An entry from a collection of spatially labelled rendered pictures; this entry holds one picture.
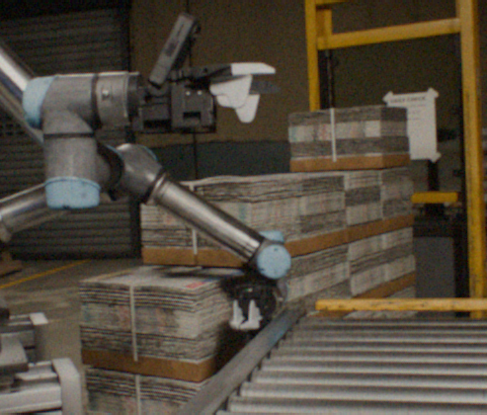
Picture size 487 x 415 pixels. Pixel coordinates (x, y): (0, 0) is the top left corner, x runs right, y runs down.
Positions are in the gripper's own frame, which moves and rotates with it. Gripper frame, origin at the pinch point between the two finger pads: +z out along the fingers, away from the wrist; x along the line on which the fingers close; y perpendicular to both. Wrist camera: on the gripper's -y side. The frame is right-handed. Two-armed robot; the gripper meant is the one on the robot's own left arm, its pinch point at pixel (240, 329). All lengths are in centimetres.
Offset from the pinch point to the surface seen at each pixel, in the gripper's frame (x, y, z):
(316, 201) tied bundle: 4, 22, -78
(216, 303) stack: -12.2, 0.9, -23.7
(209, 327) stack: -13.3, -4.2, -20.7
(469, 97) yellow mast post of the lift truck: 53, 56, -171
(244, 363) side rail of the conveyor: 11.2, 3.6, 40.0
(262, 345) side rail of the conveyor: 11.4, 3.6, 28.2
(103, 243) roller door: -363, -58, -718
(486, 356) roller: 48, 3, 32
